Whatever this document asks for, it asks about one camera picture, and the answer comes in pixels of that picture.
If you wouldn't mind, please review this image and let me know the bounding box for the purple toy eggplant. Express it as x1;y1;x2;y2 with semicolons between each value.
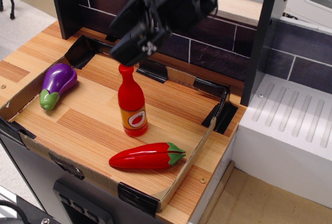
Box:
39;63;77;110

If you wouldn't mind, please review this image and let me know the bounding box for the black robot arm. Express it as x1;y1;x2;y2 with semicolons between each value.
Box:
109;0;218;66

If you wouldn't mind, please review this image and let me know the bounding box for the red hot sauce bottle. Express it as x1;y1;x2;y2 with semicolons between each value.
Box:
118;64;148;137

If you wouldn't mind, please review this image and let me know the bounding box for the white toy sink drainboard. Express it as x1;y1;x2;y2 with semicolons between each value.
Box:
232;75;331;207

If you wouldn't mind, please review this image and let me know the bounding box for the red toy chili pepper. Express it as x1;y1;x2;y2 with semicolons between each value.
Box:
108;142;186;169

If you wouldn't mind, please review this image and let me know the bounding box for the cardboard fence with black tape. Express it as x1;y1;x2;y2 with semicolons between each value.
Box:
1;36;235;213

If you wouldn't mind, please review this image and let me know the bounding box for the dark vertical post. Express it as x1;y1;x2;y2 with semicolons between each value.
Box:
241;0;287;106

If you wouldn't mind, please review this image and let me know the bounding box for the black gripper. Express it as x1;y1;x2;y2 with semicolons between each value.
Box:
108;0;216;66

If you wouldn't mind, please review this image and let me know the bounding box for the black oven control panel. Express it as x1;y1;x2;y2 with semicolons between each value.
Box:
52;180;115;224

